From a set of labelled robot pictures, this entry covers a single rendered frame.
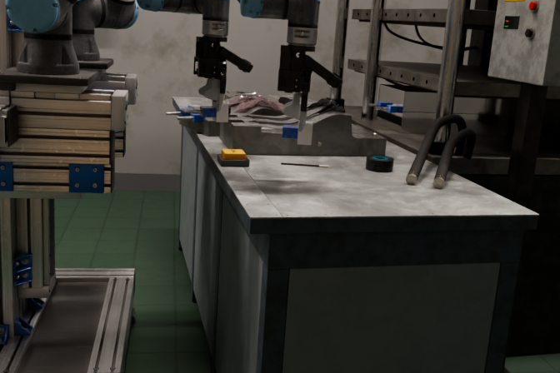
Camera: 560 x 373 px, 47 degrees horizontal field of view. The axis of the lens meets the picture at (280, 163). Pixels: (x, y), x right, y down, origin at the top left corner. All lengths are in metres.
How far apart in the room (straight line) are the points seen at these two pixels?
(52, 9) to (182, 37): 2.90
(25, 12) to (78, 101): 0.27
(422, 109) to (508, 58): 0.64
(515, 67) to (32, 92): 1.42
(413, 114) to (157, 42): 2.19
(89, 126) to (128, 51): 2.74
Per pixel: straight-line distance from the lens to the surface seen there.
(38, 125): 1.73
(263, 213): 1.39
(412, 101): 2.72
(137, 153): 4.52
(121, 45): 4.43
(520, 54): 2.16
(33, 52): 1.72
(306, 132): 1.63
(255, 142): 1.97
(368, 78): 2.99
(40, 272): 2.11
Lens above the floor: 1.21
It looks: 12 degrees down
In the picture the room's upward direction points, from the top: 4 degrees clockwise
